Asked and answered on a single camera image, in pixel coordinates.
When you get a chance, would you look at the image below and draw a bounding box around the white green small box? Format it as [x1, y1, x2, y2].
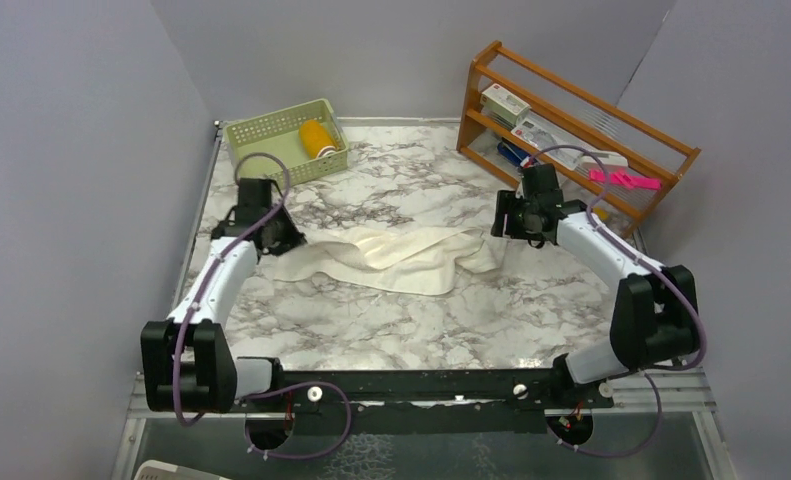
[480, 83, 530, 128]

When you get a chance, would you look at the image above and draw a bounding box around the pink clip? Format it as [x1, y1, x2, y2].
[588, 169, 662, 191]

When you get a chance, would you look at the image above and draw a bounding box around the light green plastic basket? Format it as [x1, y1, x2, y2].
[224, 98, 350, 185]

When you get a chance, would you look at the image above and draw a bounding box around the white towel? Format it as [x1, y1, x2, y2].
[273, 227, 506, 296]

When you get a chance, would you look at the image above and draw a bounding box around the white device on shelf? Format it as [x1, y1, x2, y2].
[576, 150, 629, 174]

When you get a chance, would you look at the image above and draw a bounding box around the yellow grey sponge block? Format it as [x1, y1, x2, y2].
[592, 207, 611, 223]

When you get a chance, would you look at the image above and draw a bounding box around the blue flat object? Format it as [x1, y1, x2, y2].
[497, 139, 532, 169]

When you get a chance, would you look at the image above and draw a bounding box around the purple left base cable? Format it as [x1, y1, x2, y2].
[243, 380, 355, 463]

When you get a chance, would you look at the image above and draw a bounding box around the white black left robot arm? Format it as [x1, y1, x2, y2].
[140, 178, 306, 416]

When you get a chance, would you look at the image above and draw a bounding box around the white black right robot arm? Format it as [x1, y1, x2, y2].
[490, 165, 706, 407]

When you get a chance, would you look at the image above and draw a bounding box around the yellow brown bear towel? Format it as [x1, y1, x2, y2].
[298, 119, 337, 159]

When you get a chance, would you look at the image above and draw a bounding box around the white basket at bottom edge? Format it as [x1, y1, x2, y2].
[133, 460, 229, 480]

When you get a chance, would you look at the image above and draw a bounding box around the orange wooden shelf rack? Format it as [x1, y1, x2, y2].
[456, 41, 701, 237]

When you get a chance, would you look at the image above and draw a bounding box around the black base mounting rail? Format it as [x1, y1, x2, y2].
[231, 368, 614, 435]

